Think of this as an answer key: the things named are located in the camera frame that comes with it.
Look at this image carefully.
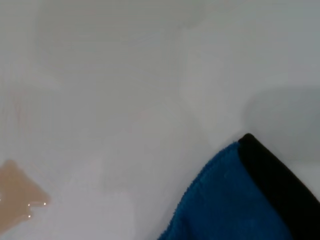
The blue rag with black edge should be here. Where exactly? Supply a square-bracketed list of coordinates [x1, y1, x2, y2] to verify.
[157, 132, 320, 240]

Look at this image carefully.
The brown water stain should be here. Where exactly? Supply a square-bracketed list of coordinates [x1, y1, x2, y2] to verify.
[0, 159, 51, 232]

